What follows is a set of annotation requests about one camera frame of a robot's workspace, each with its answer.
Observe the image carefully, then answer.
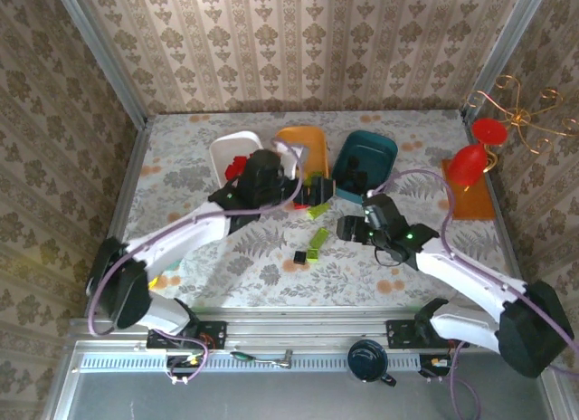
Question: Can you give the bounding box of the orange plastic container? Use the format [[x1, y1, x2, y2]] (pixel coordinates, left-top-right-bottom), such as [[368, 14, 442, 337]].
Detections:
[[274, 125, 330, 188]]

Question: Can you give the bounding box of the white plastic container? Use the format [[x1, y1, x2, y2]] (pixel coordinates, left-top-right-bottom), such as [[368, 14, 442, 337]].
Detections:
[[209, 129, 266, 190]]

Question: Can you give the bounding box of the teal plastic container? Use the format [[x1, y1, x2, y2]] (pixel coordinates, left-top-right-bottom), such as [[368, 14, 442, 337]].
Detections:
[[332, 129, 399, 205]]

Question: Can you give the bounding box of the orange wooden board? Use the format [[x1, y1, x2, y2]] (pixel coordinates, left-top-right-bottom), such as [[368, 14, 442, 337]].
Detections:
[[441, 159, 498, 221]]

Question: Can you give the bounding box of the red plastic goblet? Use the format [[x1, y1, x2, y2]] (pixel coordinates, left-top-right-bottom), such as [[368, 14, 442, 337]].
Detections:
[[446, 118, 508, 187]]

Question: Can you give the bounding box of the dark blue mug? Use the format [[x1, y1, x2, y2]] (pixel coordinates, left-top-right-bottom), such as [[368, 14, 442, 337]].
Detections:
[[346, 339, 398, 388]]

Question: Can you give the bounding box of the metal ratchet tool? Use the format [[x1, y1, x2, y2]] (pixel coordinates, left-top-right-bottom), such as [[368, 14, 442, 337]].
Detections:
[[229, 349, 294, 370]]

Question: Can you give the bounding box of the grey metal shelf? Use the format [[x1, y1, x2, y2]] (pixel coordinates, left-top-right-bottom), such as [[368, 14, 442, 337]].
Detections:
[[44, 340, 571, 420]]

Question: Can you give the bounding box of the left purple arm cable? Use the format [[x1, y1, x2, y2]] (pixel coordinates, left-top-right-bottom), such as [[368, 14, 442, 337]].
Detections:
[[86, 138, 305, 386]]

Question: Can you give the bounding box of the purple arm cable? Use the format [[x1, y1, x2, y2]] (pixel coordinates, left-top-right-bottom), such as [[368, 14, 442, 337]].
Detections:
[[366, 167, 579, 419], [86, 138, 305, 386]]

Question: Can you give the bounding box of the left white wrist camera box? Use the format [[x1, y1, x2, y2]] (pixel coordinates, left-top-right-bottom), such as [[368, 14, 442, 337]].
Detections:
[[280, 144, 309, 179]]

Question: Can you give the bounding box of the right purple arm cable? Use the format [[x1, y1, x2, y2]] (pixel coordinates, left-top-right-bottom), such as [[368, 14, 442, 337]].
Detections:
[[366, 167, 579, 419]]

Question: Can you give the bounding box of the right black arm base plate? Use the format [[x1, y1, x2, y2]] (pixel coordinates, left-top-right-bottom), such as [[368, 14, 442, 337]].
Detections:
[[384, 319, 470, 349]]

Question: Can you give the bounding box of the aluminium table side rail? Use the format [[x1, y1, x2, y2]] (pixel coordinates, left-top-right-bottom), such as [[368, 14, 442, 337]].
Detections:
[[101, 119, 153, 258], [459, 108, 535, 316]]

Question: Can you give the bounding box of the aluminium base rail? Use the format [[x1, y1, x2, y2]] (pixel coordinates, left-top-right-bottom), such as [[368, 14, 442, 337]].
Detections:
[[67, 307, 560, 348]]

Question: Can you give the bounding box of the grey slotted cable duct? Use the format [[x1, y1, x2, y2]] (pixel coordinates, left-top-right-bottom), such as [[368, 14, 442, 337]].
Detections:
[[79, 350, 453, 372]]

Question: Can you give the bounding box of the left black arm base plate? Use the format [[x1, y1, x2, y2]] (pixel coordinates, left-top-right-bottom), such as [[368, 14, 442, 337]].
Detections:
[[145, 320, 227, 351]]

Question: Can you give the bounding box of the gold wire ornament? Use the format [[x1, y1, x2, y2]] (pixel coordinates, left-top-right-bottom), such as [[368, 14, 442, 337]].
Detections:
[[464, 73, 579, 158]]

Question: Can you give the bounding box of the aluminium frame post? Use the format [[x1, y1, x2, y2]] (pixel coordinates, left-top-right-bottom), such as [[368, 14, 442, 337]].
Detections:
[[460, 0, 552, 120], [52, 0, 149, 128]]

